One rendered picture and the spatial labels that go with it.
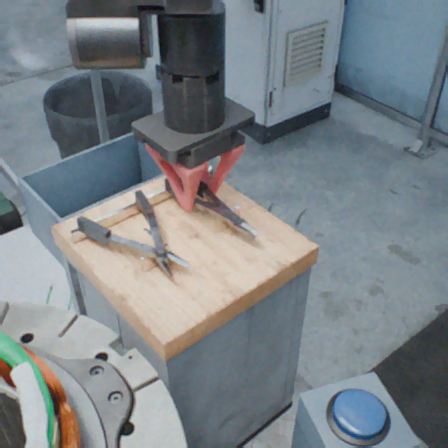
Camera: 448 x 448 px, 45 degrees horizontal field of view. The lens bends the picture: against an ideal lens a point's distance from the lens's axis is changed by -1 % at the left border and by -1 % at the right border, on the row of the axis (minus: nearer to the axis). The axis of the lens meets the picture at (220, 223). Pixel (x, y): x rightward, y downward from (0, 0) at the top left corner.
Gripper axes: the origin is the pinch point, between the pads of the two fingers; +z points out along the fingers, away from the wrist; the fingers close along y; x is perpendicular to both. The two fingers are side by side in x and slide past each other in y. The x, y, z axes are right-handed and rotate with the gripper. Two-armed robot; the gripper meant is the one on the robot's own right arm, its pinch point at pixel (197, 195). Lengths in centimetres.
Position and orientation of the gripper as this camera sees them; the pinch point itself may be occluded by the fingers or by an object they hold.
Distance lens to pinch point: 57.1
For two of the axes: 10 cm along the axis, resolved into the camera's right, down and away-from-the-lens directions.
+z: 0.0, 7.6, 6.5
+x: 6.5, 4.9, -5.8
